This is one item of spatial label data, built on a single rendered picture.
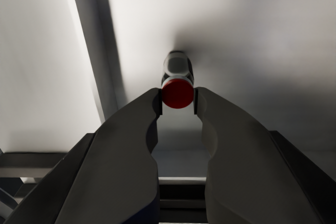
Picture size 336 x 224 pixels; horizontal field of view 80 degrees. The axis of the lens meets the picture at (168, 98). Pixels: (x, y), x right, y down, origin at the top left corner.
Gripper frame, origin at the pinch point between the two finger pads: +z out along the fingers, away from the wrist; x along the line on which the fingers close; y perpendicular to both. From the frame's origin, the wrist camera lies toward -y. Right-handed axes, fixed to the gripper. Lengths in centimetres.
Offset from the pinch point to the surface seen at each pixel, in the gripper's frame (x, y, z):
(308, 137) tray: 13.0, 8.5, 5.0
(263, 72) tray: 7.1, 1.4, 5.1
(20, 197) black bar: -18.9, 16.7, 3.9
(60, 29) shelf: -8.7, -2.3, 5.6
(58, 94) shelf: -10.8, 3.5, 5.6
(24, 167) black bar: -16.0, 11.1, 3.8
